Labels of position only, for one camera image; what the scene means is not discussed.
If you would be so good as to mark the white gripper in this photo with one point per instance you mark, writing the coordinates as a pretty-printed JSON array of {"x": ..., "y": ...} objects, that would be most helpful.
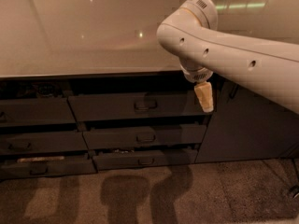
[{"x": 198, "y": 76}]

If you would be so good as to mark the grey drawer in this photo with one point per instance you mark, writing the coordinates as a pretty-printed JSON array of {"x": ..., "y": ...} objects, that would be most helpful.
[
  {"x": 136, "y": 105},
  {"x": 34, "y": 143},
  {"x": 38, "y": 111},
  {"x": 46, "y": 168},
  {"x": 140, "y": 159},
  {"x": 146, "y": 136}
]

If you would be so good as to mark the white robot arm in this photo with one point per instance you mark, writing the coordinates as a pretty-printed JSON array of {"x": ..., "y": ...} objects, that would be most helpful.
[{"x": 268, "y": 68}]

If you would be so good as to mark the grey cabinet door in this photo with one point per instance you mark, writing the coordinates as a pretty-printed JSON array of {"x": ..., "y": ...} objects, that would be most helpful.
[{"x": 246, "y": 126}]

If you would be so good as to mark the black caster wheel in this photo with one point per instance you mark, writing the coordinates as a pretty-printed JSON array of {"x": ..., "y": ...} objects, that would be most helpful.
[{"x": 293, "y": 191}]

